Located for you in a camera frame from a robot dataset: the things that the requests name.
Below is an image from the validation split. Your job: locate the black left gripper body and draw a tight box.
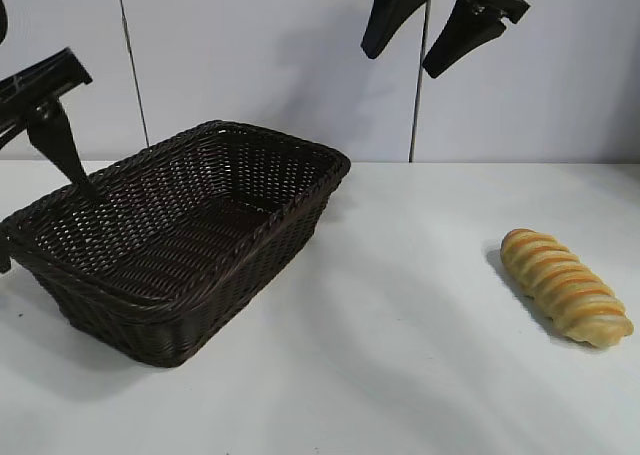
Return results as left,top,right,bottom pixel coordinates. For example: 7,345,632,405
0,47,94,149

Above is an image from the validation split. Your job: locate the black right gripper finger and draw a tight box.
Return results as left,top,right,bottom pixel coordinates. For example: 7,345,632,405
361,0,430,60
422,0,507,80

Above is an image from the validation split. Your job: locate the dark brown wicker basket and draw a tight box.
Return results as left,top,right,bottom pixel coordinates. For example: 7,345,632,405
1,119,353,369

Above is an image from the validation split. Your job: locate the long twisted bread loaf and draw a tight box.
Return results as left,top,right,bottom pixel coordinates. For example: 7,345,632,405
500,228,634,349

